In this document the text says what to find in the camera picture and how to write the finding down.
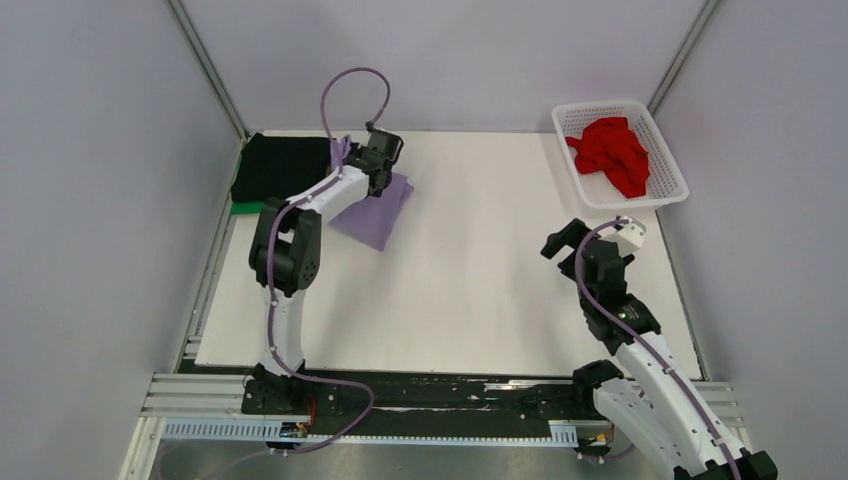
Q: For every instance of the white slotted cable duct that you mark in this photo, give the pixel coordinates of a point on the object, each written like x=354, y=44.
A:
x=555, y=435

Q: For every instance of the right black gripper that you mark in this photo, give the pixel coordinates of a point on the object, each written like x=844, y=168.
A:
x=568, y=236

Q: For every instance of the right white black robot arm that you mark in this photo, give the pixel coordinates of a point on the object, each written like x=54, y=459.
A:
x=641, y=390

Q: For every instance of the folded green t shirt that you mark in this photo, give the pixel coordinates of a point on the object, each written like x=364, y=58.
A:
x=245, y=208

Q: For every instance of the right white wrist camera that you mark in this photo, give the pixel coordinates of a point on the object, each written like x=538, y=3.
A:
x=629, y=235

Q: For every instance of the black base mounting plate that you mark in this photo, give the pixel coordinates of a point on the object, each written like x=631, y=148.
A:
x=382, y=402

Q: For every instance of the purple t shirt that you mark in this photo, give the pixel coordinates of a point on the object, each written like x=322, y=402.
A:
x=374, y=212

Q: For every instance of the aluminium frame rail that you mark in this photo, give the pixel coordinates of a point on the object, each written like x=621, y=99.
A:
x=220, y=396

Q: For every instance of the white plastic basket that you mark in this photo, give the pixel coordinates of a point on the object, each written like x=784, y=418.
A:
x=594, y=193

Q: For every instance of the red t shirt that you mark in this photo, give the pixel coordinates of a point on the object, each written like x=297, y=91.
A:
x=608, y=146

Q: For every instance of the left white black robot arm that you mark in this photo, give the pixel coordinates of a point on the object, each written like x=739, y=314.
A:
x=286, y=255

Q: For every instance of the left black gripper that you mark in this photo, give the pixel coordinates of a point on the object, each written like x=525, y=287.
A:
x=356, y=150

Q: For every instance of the folded black t shirt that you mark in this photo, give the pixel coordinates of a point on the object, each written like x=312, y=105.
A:
x=279, y=166

